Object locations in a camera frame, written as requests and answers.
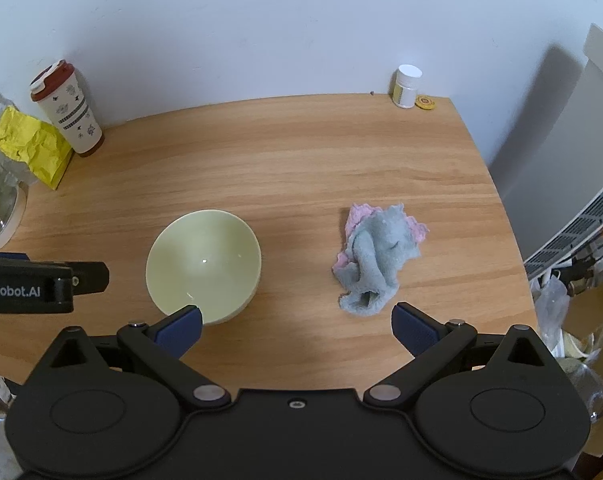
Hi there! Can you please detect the yellow paper bag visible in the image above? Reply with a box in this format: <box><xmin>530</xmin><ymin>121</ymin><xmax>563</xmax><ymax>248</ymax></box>
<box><xmin>0</xmin><ymin>106</ymin><xmax>75</xmax><ymax>191</ymax></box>

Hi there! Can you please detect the grey and pink cloth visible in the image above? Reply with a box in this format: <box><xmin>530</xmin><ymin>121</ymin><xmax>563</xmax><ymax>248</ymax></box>
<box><xmin>331</xmin><ymin>202</ymin><xmax>430</xmax><ymax>317</ymax></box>

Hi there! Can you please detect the white tumbler with red lid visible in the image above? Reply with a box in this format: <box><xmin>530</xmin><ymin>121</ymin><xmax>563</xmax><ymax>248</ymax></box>
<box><xmin>30</xmin><ymin>59</ymin><xmax>104</xmax><ymax>158</ymax></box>

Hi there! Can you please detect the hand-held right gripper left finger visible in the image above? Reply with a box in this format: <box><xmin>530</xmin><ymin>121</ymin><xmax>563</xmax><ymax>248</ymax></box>
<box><xmin>25</xmin><ymin>305</ymin><xmax>232</xmax><ymax>409</ymax></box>

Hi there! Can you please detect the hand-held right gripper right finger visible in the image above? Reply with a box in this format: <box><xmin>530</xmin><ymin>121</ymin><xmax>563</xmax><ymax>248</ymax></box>
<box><xmin>364</xmin><ymin>302</ymin><xmax>570</xmax><ymax>409</ymax></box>

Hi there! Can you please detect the clear plastic bag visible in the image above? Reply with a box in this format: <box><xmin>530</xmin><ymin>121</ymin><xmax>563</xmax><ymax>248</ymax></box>
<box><xmin>530</xmin><ymin>275</ymin><xmax>573</xmax><ymax>357</ymax></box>

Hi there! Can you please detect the white floor appliance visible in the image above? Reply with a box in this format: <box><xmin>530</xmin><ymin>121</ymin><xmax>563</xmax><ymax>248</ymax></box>
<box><xmin>523</xmin><ymin>23</ymin><xmax>603</xmax><ymax>282</ymax></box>

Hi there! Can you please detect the white pill bottle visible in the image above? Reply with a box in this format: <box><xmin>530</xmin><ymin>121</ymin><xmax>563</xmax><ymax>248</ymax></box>
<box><xmin>392</xmin><ymin>64</ymin><xmax>423</xmax><ymax>110</ymax></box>

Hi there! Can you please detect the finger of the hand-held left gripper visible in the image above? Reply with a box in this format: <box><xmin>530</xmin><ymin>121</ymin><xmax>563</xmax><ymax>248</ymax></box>
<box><xmin>68</xmin><ymin>260</ymin><xmax>111</xmax><ymax>297</ymax></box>

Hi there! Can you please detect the pale green bowl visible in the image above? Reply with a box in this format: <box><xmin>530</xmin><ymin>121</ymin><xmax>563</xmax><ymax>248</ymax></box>
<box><xmin>146</xmin><ymin>209</ymin><xmax>262</xmax><ymax>326</ymax></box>

